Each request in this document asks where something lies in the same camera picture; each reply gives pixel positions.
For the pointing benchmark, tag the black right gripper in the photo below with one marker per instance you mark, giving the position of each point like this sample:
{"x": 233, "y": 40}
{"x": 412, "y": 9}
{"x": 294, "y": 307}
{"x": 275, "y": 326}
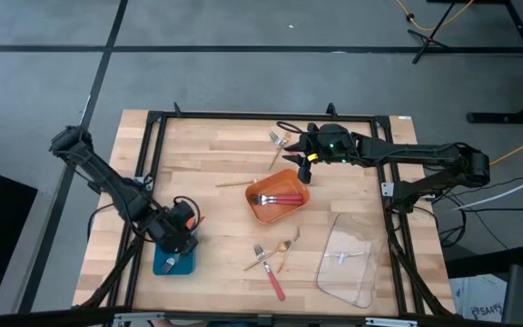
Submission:
{"x": 332, "y": 143}

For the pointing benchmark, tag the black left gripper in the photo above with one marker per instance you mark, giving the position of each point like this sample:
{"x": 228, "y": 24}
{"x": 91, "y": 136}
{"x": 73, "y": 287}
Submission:
{"x": 177, "y": 231}

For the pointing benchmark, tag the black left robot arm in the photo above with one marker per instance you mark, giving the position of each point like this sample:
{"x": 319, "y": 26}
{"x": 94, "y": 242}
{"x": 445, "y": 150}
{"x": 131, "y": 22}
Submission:
{"x": 102, "y": 179}

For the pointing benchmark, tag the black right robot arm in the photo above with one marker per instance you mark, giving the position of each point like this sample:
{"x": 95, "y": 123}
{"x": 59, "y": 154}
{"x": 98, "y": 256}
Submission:
{"x": 416, "y": 152}

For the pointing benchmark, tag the blue plastic bin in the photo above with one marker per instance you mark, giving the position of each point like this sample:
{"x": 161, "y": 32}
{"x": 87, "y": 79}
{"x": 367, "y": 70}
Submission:
{"x": 184, "y": 268}

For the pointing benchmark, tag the silver mounting plate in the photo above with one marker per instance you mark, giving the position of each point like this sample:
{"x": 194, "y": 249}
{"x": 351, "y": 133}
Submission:
{"x": 145, "y": 181}
{"x": 388, "y": 189}

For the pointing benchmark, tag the orange plastic bin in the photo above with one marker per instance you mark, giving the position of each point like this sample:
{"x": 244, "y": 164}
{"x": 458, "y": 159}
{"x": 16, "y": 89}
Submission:
{"x": 279, "y": 213}

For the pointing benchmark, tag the clear plastic bin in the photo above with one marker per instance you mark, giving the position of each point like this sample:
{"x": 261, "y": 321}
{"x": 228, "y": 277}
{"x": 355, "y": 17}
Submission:
{"x": 352, "y": 236}

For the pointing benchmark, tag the black crossbar with silver brackets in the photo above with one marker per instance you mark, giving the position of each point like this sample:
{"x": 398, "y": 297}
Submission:
{"x": 62, "y": 318}

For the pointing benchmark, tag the black tripod stand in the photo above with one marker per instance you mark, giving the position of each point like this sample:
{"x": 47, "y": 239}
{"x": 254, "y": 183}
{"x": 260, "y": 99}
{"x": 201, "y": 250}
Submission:
{"x": 427, "y": 40}

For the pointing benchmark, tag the white cardboard box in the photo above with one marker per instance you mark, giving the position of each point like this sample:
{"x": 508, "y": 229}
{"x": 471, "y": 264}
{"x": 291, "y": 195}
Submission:
{"x": 479, "y": 300}

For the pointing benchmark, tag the black aluminium table frame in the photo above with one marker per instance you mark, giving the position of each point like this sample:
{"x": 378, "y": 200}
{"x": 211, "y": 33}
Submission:
{"x": 243, "y": 115}

